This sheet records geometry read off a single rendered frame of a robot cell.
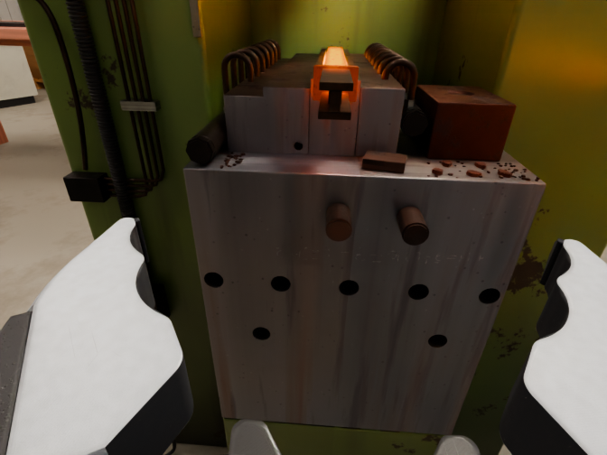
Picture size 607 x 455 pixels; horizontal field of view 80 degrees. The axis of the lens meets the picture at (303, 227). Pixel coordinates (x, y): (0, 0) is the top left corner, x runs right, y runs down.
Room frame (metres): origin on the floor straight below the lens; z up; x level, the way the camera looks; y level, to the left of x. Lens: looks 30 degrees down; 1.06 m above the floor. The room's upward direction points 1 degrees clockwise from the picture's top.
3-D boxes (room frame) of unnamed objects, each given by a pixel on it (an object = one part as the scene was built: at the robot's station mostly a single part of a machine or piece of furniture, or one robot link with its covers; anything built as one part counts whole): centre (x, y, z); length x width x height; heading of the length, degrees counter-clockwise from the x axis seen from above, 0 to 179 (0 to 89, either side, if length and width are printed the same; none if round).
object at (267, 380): (0.64, -0.08, 0.69); 0.56 x 0.38 x 0.45; 177
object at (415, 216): (0.33, -0.11, 0.87); 0.04 x 0.03 x 0.03; 177
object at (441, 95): (0.47, -0.19, 0.95); 0.12 x 0.09 x 0.07; 177
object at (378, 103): (0.63, -0.02, 0.96); 0.42 x 0.20 x 0.09; 177
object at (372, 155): (0.38, -0.09, 0.92); 0.04 x 0.03 x 0.01; 73
